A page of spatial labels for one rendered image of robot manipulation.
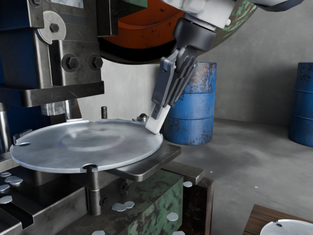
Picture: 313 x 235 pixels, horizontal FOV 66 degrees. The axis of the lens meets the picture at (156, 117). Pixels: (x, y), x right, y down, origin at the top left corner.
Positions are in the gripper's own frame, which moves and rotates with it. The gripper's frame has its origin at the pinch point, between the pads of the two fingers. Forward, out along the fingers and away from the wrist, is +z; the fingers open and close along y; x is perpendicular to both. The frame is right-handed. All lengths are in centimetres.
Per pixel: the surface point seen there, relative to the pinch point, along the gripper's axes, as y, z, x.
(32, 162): -22.8, 7.6, 7.2
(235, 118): 322, 93, 16
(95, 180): -14.6, 10.5, 0.2
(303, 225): 47, 28, -49
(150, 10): 26.7, -16.6, 28.3
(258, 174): 155, 72, -38
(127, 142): -7.7, 4.4, 0.5
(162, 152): -8.0, 1.1, -7.1
